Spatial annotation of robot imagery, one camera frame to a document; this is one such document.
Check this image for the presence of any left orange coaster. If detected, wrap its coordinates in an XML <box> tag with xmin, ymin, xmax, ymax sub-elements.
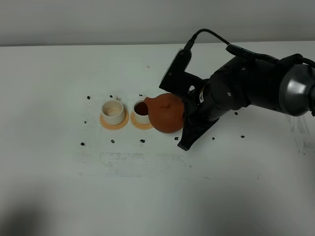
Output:
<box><xmin>99</xmin><ymin>111</ymin><xmax>129</xmax><ymax>130</ymax></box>

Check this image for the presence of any white teacup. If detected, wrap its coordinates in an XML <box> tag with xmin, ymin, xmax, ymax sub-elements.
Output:
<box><xmin>101</xmin><ymin>96</ymin><xmax>125</xmax><ymax>125</ymax></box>
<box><xmin>133</xmin><ymin>96</ymin><xmax>150</xmax><ymax>125</ymax></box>

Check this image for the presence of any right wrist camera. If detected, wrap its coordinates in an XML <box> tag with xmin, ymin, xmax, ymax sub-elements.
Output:
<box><xmin>159</xmin><ymin>49</ymin><xmax>209</xmax><ymax>101</ymax></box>

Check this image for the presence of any left white teacup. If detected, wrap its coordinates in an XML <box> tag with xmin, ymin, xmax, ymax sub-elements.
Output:
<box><xmin>101</xmin><ymin>96</ymin><xmax>125</xmax><ymax>125</ymax></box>

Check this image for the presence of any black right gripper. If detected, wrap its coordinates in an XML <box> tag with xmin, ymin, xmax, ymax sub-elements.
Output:
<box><xmin>178</xmin><ymin>57</ymin><xmax>261</xmax><ymax>150</ymax></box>

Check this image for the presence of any brown clay teapot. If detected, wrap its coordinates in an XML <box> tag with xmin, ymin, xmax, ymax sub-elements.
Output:
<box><xmin>144</xmin><ymin>93</ymin><xmax>184</xmax><ymax>133</ymax></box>

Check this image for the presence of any right orange coaster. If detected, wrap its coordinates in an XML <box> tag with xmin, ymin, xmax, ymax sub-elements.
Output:
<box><xmin>130</xmin><ymin>111</ymin><xmax>153</xmax><ymax>130</ymax></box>

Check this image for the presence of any right white teacup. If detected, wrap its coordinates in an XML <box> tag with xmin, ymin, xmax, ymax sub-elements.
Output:
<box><xmin>133</xmin><ymin>96</ymin><xmax>150</xmax><ymax>125</ymax></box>

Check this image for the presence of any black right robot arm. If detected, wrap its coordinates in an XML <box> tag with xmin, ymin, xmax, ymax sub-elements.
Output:
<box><xmin>178</xmin><ymin>54</ymin><xmax>315</xmax><ymax>150</ymax></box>

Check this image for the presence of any orange coaster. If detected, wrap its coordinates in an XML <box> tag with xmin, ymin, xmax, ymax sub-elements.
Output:
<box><xmin>130</xmin><ymin>111</ymin><xmax>153</xmax><ymax>130</ymax></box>
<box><xmin>99</xmin><ymin>111</ymin><xmax>129</xmax><ymax>130</ymax></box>

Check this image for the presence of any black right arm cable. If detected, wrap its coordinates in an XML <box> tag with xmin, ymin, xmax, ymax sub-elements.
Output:
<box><xmin>184</xmin><ymin>29</ymin><xmax>315</xmax><ymax>69</ymax></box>

